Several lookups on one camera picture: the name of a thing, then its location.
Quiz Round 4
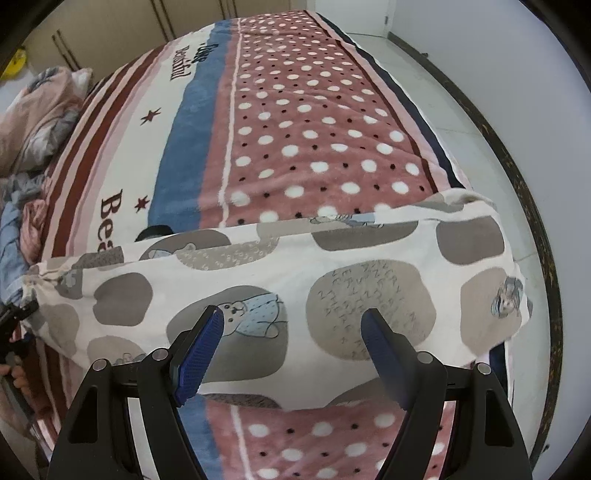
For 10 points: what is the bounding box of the pink grey quilt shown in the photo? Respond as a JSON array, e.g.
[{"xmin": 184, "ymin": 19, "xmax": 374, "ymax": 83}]
[{"xmin": 0, "ymin": 67, "xmax": 95, "ymax": 177}]

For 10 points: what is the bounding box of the white door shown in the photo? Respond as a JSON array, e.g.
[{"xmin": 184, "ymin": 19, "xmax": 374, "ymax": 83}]
[{"xmin": 344, "ymin": 0, "xmax": 394, "ymax": 38}]

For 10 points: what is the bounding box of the white pillow with grey patches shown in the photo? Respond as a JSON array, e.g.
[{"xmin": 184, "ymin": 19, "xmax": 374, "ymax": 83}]
[{"xmin": 21, "ymin": 188, "xmax": 535, "ymax": 412}]

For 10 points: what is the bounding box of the yellow object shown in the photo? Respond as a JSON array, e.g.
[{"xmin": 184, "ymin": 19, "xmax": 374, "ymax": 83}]
[{"xmin": 8, "ymin": 46, "xmax": 29, "ymax": 78}]

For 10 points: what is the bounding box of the blue pink crumpled cloth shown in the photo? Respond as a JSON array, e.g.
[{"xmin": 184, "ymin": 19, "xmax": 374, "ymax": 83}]
[{"xmin": 0, "ymin": 172, "xmax": 52, "ymax": 303}]

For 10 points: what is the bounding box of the pink polka dot printed blanket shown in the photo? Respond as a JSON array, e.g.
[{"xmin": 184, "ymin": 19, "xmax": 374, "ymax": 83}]
[{"xmin": 28, "ymin": 9, "xmax": 520, "ymax": 480}]

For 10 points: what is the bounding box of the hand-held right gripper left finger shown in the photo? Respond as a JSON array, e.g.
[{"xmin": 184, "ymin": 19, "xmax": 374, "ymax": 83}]
[{"xmin": 46, "ymin": 305, "xmax": 227, "ymax": 480}]

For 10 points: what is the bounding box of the beige wardrobe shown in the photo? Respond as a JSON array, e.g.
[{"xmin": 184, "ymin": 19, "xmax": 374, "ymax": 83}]
[{"xmin": 25, "ymin": 0, "xmax": 319, "ymax": 81}]

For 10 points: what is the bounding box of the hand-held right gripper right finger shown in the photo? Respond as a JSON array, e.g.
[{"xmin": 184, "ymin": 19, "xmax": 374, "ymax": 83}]
[{"xmin": 361, "ymin": 308, "xmax": 537, "ymax": 480}]

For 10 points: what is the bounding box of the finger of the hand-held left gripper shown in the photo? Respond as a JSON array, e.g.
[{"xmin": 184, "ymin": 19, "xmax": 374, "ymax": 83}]
[{"xmin": 0, "ymin": 302, "xmax": 40, "ymax": 330}]

